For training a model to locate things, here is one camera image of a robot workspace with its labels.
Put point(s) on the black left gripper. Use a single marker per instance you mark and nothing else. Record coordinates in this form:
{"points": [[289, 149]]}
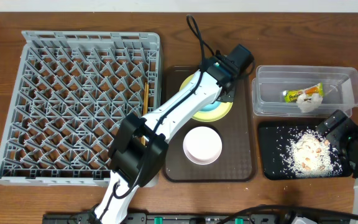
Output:
{"points": [[231, 93]]}

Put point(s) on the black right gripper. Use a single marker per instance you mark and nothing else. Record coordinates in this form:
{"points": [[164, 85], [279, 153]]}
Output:
{"points": [[347, 125]]}

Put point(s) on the light blue bowl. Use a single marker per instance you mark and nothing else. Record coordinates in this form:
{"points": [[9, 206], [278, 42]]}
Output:
{"points": [[210, 107]]}

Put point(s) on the yellow plate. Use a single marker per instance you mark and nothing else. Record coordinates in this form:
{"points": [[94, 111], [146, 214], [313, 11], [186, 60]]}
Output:
{"points": [[213, 115]]}

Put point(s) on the white paper tissue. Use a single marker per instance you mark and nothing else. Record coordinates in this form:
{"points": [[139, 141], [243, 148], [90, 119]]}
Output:
{"points": [[308, 103]]}

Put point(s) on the pile of rice and nuts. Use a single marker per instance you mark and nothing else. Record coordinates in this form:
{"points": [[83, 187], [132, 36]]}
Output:
{"points": [[305, 153]]}

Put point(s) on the white paper bowl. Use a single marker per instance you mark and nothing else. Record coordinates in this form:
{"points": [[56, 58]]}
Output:
{"points": [[202, 145]]}

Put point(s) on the yellow green snack wrapper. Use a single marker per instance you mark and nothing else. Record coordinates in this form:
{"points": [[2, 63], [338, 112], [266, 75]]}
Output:
{"points": [[291, 96]]}

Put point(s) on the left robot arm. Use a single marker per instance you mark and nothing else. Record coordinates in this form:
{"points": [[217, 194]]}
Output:
{"points": [[139, 149]]}

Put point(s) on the grey plastic dishwasher rack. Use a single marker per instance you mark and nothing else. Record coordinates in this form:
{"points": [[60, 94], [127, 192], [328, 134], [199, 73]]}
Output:
{"points": [[71, 93]]}

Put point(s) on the black plastic tray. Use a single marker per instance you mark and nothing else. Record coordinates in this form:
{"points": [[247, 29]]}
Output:
{"points": [[267, 134]]}

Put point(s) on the clear plastic bin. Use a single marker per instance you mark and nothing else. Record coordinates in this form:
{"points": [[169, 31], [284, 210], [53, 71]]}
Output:
{"points": [[272, 82]]}

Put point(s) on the dark brown serving tray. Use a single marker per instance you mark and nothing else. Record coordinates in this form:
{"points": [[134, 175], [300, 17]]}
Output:
{"points": [[236, 162]]}

